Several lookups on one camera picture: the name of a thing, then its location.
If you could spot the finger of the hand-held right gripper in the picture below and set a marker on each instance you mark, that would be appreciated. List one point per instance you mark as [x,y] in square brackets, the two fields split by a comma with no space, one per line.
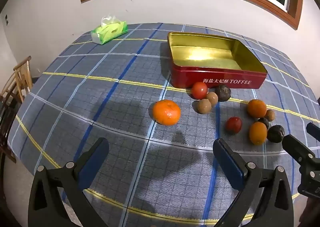
[313,129]
[296,147]

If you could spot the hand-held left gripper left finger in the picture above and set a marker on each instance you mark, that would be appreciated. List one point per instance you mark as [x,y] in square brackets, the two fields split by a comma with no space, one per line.
[96,162]

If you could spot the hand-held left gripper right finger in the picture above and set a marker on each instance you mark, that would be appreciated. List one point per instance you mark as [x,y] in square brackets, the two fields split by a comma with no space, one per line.
[228,164]

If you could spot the red cherry tomato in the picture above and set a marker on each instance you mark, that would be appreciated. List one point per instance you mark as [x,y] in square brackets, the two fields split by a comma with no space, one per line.
[233,125]
[199,90]

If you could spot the small dark plum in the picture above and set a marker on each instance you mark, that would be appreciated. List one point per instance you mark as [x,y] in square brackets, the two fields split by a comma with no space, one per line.
[263,123]

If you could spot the smooth oval orange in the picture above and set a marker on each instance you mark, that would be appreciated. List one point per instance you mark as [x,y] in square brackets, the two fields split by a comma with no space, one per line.
[258,133]

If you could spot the brown longan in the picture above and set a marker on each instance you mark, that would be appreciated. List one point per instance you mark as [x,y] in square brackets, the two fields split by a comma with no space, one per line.
[213,98]
[270,115]

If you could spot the round orange mandarin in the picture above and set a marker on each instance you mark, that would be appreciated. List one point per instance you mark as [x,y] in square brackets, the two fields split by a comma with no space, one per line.
[256,108]

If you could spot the brown kiwi front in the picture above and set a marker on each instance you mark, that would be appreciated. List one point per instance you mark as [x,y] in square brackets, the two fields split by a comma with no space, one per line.
[203,106]

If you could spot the dark passion fruit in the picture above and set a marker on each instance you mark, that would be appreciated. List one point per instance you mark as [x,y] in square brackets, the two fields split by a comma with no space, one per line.
[223,93]

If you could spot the large orange mandarin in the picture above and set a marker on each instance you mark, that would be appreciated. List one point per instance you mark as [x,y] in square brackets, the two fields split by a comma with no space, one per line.
[166,112]

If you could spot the red and gold tin box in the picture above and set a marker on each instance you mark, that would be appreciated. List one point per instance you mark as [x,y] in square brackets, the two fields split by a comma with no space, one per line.
[187,77]

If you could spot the blue plaid tablecloth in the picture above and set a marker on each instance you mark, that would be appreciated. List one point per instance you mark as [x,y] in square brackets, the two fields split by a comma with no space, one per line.
[100,79]

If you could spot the light wooden chair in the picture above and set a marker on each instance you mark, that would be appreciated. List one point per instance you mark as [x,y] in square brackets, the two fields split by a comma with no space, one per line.
[22,62]

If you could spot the green tissue pack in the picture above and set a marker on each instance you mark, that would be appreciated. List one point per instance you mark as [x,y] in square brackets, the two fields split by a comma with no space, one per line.
[107,33]

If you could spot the black wall socket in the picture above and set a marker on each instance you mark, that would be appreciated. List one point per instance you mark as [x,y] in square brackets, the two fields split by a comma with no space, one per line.
[6,20]

